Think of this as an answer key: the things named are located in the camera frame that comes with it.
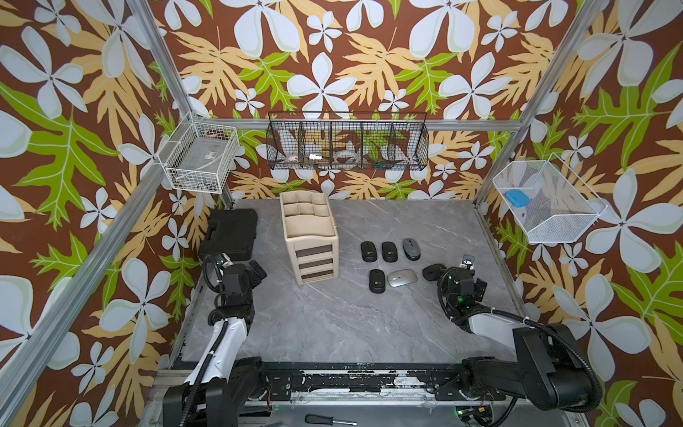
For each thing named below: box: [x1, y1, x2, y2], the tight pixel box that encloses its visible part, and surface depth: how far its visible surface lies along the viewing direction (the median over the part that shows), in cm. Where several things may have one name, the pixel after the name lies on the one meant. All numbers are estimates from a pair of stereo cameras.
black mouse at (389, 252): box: [381, 241, 398, 263], surface depth 103 cm
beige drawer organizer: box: [279, 189, 340, 285], surface depth 84 cm
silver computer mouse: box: [386, 268, 418, 288], surface depth 98 cm
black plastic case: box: [199, 208, 258, 261], surface depth 102 cm
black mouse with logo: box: [369, 268, 386, 294], surface depth 95 cm
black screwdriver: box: [304, 413, 358, 427], surface depth 71 cm
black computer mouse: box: [401, 237, 421, 261], surface depth 103 cm
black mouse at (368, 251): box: [360, 240, 378, 263], surface depth 103 cm
